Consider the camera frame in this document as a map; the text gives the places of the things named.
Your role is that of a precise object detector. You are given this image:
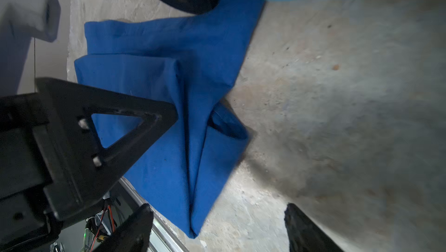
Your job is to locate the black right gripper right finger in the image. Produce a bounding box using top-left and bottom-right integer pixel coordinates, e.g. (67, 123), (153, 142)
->
(284, 203), (343, 252)

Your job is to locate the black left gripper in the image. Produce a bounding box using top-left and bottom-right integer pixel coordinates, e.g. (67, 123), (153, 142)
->
(1, 78), (178, 252)

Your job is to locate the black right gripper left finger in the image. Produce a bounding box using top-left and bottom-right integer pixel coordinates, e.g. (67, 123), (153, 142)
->
(94, 204), (154, 252)

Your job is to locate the blue shirt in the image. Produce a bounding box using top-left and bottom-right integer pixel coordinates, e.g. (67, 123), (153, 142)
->
(74, 0), (264, 238)

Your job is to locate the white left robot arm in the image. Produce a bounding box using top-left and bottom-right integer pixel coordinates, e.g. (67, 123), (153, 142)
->
(1, 0), (178, 252)

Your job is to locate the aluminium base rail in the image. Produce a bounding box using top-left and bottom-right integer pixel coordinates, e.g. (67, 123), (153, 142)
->
(110, 177), (189, 252)

